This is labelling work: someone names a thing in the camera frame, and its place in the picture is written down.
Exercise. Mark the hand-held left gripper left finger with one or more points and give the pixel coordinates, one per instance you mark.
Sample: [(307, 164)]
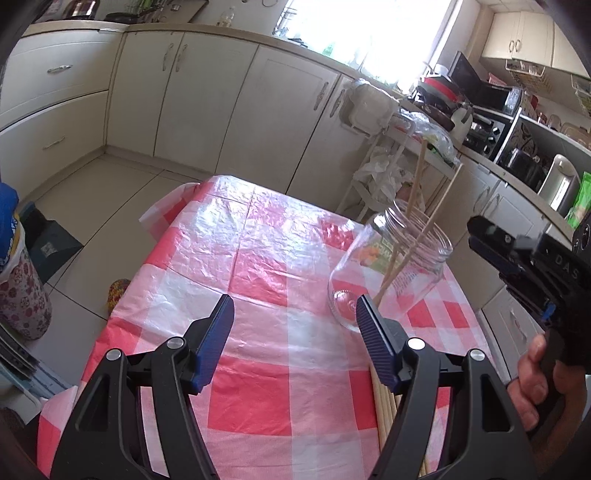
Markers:
[(214, 341)]

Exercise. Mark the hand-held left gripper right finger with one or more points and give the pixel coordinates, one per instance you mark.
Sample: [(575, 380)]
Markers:
[(376, 341)]

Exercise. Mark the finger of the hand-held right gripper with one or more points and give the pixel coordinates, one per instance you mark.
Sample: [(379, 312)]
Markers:
[(512, 277), (498, 240)]

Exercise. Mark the bundle of wooden chopsticks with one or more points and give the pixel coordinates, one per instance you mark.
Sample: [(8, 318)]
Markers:
[(393, 270)]

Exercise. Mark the pile of wooden chopsticks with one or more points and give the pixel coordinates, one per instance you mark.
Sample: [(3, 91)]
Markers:
[(385, 415)]

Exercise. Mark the clear glass jar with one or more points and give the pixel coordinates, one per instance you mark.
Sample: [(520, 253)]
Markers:
[(355, 258)]

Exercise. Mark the person's right hand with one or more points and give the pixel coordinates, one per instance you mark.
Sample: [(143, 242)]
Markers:
[(526, 383)]

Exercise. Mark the cream cabinet unit with drawers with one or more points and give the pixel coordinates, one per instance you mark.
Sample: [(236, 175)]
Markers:
[(489, 203)]

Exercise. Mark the beige kitchen countertop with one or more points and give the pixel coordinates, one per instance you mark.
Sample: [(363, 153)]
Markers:
[(184, 28), (489, 173)]

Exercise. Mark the black toaster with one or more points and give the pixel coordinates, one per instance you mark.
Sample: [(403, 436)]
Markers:
[(521, 168)]

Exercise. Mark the white kitchen appliance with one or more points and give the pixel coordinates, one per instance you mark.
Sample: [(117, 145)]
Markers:
[(558, 182)]

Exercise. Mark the green packet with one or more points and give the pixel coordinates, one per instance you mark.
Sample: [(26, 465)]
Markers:
[(582, 198)]

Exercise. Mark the red white checked tablecloth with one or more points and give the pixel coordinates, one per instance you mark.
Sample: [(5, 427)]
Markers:
[(277, 258)]

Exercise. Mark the multicoloured patterned object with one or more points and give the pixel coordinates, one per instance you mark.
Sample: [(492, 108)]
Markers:
[(119, 297)]

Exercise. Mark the white jug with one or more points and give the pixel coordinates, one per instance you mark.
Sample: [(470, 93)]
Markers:
[(461, 123)]

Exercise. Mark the clear plastic bag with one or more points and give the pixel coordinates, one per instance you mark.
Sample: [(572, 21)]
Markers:
[(436, 134)]

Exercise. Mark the crumpled white plastic bag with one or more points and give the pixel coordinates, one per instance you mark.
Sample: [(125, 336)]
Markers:
[(383, 170)]

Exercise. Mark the black microwave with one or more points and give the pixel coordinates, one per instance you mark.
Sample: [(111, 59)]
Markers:
[(475, 81)]

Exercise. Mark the red cooking pot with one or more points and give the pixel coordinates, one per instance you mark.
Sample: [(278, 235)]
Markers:
[(438, 87)]

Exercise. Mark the dark cardboard box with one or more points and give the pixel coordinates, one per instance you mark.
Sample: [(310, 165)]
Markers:
[(51, 244)]

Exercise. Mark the grey slatted furniture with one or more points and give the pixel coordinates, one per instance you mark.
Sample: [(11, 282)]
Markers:
[(23, 364)]

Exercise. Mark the floral patterned container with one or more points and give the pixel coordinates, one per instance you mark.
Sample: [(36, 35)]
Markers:
[(23, 300)]

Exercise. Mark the blue bag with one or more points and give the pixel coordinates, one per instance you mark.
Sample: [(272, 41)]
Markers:
[(5, 217)]

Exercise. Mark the bright kitchen window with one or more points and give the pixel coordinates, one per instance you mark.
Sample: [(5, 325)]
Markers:
[(369, 32)]

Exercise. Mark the deep cream drawer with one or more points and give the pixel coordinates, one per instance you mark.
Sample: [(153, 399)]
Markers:
[(51, 138)]

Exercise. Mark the shallow cream drawer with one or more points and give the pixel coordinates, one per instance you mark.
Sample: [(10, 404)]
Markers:
[(60, 69)]

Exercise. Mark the clear plastic bottle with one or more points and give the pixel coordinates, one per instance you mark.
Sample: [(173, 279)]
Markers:
[(226, 17)]

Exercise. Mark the black stovetop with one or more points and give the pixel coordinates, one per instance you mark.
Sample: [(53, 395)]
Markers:
[(152, 11)]

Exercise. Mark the metal pot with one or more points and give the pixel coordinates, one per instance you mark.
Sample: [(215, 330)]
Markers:
[(85, 8)]

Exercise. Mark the cream wall cabinet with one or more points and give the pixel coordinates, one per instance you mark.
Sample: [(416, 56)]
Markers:
[(521, 39)]

